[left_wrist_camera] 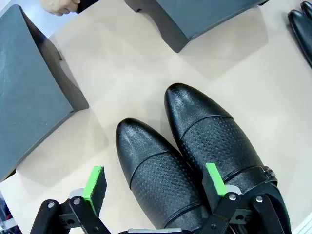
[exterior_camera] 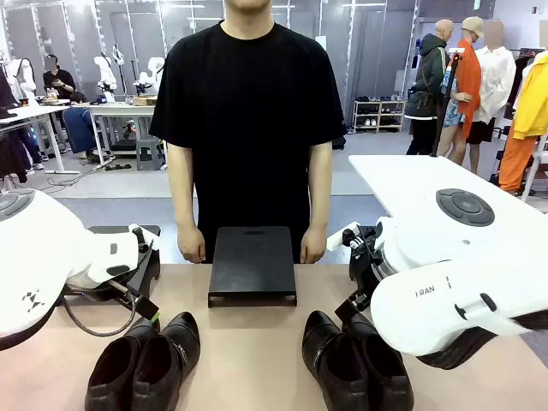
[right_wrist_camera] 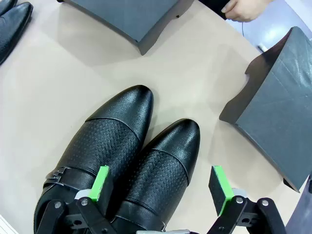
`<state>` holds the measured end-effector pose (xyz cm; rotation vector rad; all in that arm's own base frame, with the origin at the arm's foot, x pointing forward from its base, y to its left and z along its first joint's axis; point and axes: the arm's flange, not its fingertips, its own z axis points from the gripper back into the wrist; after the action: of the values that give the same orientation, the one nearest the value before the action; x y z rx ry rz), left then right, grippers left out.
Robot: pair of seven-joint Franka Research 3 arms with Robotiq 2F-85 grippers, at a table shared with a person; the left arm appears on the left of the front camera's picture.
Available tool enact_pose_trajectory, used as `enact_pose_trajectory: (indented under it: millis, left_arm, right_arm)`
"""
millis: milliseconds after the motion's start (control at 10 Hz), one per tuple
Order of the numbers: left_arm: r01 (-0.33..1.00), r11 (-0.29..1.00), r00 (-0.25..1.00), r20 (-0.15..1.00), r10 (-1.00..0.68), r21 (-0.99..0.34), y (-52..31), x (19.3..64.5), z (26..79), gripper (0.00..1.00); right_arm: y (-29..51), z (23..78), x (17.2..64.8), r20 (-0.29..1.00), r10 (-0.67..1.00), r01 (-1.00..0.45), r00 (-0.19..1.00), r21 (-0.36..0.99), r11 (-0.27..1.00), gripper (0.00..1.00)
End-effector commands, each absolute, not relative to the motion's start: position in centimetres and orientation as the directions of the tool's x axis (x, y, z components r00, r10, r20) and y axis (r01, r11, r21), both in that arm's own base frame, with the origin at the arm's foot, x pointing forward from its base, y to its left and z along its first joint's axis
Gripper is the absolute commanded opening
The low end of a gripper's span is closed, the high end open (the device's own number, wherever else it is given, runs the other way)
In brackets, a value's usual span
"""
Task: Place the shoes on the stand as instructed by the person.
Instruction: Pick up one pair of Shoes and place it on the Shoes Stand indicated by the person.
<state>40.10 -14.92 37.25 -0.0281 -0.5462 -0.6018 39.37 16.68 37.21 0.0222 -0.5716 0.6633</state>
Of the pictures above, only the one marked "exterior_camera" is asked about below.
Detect grey plastic stool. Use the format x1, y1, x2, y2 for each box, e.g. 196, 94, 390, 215
135, 137, 166, 172

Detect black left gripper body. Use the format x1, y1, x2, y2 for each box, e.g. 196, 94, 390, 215
101, 278, 143, 307

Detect white background desk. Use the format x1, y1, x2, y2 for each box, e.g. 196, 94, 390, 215
0, 104, 81, 175

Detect background person in black top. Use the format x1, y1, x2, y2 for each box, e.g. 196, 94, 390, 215
42, 54, 77, 102

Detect white background work table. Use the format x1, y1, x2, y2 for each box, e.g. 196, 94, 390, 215
87, 101, 158, 164

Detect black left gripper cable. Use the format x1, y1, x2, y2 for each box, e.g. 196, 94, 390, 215
63, 295, 139, 338

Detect person's right hand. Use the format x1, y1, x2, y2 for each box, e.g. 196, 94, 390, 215
177, 226, 207, 265

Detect white side table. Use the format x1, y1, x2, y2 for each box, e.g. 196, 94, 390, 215
348, 153, 548, 223

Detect yellow hoodie orange trousers outfit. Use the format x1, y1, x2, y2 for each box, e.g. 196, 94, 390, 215
498, 50, 548, 194

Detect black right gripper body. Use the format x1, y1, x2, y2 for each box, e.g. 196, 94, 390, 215
351, 225, 385, 303

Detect person torso black t-shirt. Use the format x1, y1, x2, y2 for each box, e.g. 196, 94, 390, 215
148, 19, 347, 265

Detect white shoe rack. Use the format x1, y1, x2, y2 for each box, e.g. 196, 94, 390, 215
353, 96, 406, 134

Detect black right arm cable sleeve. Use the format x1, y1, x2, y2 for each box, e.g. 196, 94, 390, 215
417, 310, 548, 372

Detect mannequin in dark green jacket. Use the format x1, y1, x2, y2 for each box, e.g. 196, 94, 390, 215
404, 19, 451, 156

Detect person in white shirt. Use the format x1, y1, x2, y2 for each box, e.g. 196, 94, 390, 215
465, 20, 517, 175

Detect person's bare right forearm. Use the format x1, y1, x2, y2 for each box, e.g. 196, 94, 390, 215
166, 162, 200, 232

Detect black tripod pole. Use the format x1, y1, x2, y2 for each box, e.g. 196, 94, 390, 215
430, 47, 467, 158

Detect mannequin orange top beige cap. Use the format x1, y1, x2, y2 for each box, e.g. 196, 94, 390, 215
436, 16, 485, 167

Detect person's bare left forearm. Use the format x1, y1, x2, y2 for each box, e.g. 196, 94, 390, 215
304, 162, 334, 232

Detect person in blue jacket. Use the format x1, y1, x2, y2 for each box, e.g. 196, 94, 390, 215
63, 106, 98, 156

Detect person's left hand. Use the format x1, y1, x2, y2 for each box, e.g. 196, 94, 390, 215
299, 226, 329, 265

